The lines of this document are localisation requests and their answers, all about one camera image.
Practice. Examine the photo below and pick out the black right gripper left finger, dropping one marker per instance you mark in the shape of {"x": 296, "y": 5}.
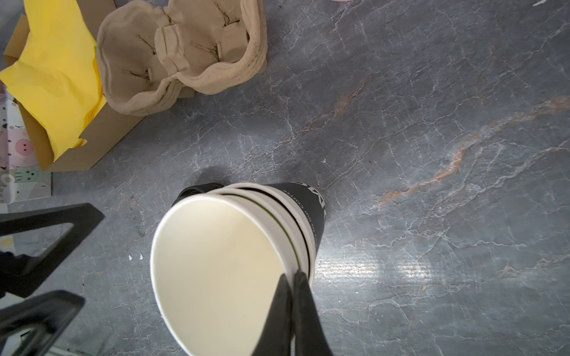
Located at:
{"x": 276, "y": 335}

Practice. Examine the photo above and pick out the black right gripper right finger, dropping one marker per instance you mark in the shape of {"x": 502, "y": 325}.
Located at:
{"x": 309, "y": 335}

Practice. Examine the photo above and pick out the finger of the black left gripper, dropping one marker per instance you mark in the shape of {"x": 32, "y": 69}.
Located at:
{"x": 31, "y": 327}
{"x": 43, "y": 240}

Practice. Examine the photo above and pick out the green paper cup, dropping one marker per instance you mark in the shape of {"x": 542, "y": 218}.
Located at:
{"x": 216, "y": 260}

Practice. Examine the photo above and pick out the black paper cup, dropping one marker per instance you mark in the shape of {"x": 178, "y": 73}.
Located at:
{"x": 292, "y": 215}

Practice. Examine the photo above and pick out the cartoon print paper bag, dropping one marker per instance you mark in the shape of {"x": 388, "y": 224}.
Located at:
{"x": 21, "y": 177}

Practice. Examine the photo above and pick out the brown cardboard tray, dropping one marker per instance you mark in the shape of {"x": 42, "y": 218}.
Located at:
{"x": 106, "y": 129}

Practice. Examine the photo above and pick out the yellow paper napkins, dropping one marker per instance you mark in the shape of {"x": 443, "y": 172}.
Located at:
{"x": 56, "y": 77}

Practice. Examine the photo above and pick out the brown pulp cup carrier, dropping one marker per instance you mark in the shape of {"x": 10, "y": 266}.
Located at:
{"x": 150, "y": 56}

